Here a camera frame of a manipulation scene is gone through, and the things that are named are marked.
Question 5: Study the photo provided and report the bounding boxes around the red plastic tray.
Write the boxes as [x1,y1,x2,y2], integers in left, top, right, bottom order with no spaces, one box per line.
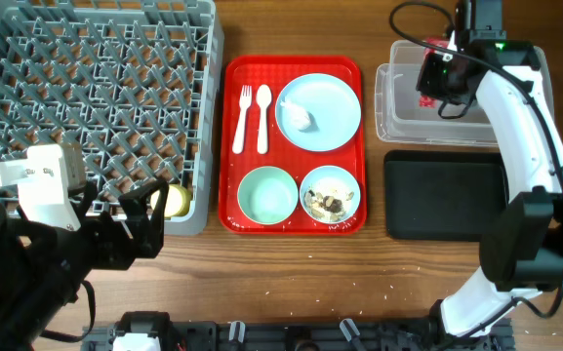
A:
[218,56,367,235]

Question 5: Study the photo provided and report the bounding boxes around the white plastic fork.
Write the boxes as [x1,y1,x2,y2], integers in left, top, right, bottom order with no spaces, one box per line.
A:
[231,85,252,154]

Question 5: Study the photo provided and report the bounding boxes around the black waste tray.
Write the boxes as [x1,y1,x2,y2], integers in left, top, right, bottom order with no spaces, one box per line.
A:
[383,150,508,242]

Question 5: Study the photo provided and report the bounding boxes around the red ketchup packet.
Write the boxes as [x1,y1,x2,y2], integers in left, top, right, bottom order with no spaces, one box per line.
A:
[419,37,449,108]

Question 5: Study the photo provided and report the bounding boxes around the food scraps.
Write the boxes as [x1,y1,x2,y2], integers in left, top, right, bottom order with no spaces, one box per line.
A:
[303,189,354,222]

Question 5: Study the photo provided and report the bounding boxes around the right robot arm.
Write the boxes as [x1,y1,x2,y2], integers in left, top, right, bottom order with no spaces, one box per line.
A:
[417,1,563,338]

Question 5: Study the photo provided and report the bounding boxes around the green bowl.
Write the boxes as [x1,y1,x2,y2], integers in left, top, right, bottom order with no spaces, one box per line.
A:
[237,166,299,225]

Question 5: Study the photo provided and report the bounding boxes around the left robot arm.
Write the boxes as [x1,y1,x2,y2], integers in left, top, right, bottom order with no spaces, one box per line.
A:
[0,179,169,350]

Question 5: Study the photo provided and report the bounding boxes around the white napkin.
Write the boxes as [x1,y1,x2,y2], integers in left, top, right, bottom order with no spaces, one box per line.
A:
[280,97,312,132]

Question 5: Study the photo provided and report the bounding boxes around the grey dishwasher rack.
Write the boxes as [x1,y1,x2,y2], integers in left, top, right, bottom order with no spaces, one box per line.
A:
[0,0,223,236]

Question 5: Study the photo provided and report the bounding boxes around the clear plastic bin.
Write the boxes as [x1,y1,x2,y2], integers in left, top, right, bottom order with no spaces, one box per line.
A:
[374,39,555,149]

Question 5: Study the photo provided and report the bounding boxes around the large light blue plate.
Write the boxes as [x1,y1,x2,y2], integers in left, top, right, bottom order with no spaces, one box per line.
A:
[275,73,361,152]

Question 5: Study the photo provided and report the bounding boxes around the yellow plastic cup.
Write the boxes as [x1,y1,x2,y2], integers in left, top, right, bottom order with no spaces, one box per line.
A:
[164,184,192,218]

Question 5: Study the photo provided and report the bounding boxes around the right black cable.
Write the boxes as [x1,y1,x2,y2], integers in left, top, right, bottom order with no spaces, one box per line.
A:
[388,0,563,321]

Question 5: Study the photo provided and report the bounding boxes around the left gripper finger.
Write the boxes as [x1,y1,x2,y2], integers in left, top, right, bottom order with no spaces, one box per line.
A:
[118,179,169,237]
[69,181,98,219]

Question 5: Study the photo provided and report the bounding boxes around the light blue bowl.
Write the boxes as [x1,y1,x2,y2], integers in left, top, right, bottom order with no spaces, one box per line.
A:
[300,165,361,226]

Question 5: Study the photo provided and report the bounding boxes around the white plastic spoon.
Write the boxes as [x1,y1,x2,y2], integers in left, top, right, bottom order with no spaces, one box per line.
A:
[256,84,272,154]

